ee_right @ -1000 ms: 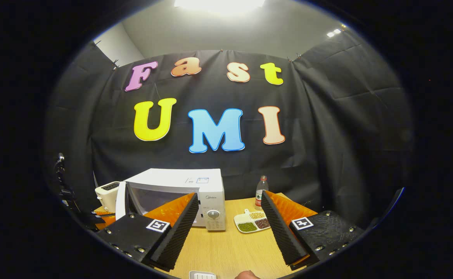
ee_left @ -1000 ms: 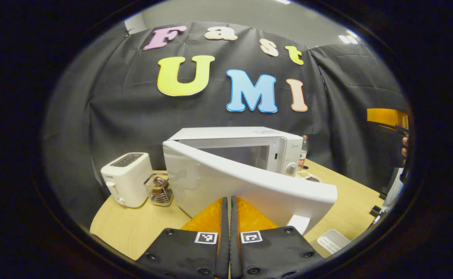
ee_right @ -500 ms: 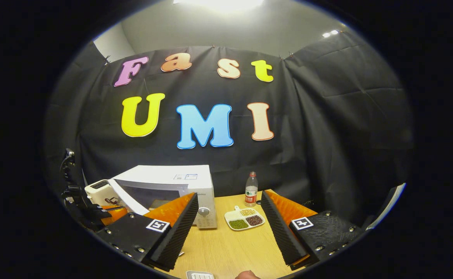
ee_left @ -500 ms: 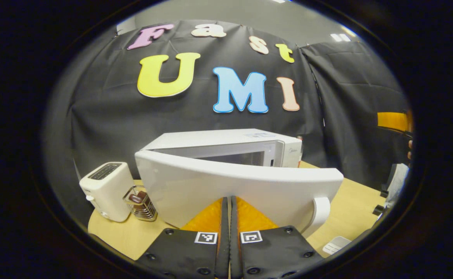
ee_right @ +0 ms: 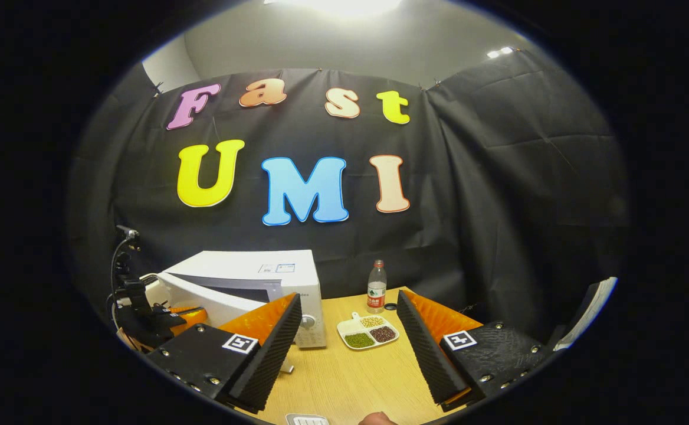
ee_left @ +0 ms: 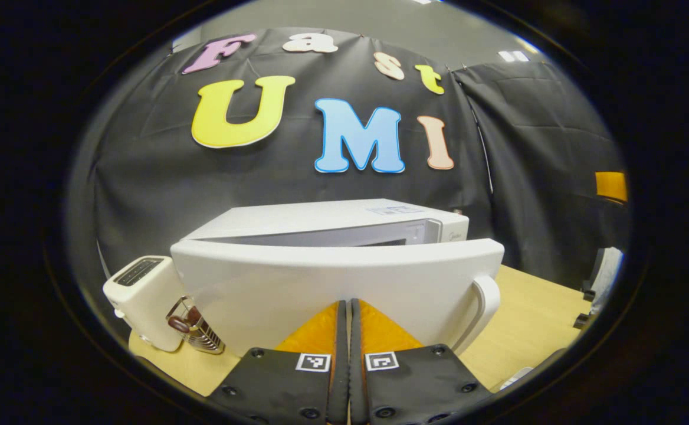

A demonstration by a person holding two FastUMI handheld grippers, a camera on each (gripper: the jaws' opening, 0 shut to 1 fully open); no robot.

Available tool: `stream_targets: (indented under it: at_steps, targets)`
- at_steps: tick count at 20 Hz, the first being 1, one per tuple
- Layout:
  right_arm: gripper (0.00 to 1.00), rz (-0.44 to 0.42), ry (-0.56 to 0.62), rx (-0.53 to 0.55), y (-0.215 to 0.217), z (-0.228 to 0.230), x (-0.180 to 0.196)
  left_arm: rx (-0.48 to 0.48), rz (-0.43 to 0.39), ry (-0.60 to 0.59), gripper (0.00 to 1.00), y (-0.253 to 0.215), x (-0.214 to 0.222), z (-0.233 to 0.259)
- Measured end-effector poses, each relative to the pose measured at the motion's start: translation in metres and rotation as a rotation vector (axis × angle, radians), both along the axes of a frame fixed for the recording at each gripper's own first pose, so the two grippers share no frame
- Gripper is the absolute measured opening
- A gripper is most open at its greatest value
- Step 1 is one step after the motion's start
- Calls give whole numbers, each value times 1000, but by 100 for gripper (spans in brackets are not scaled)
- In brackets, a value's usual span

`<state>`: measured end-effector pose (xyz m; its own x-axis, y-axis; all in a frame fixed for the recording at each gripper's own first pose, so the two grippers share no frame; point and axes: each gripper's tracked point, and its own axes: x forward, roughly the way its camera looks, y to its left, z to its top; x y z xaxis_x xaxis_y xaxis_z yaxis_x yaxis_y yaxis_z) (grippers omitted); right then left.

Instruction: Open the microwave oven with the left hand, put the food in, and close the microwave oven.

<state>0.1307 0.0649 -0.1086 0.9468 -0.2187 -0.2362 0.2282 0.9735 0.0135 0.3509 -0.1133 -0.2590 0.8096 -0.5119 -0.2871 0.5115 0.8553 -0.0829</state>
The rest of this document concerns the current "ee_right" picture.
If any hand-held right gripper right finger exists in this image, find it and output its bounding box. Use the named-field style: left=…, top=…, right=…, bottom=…
left=396, top=289, right=557, bottom=413

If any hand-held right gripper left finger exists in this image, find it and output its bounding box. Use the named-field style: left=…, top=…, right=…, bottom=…
left=146, top=293, right=303, bottom=413

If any white microwave oven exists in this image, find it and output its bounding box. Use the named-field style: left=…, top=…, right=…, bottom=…
left=144, top=250, right=327, bottom=374

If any white divided dish of beans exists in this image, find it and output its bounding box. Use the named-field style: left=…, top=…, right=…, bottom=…
left=337, top=312, right=400, bottom=351

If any clear plastic water bottle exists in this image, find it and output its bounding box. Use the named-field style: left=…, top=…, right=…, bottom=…
left=368, top=260, right=387, bottom=314

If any black backdrop cloth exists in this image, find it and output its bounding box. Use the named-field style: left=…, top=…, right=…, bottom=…
left=67, top=47, right=631, bottom=343

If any dark white-edged object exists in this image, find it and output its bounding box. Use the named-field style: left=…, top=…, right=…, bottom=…
left=548, top=276, right=618, bottom=352

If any large ceiling light panel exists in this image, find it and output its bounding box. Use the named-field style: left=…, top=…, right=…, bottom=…
left=262, top=0, right=404, bottom=18

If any black cable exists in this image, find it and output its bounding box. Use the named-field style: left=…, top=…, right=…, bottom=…
left=109, top=236, right=133, bottom=319

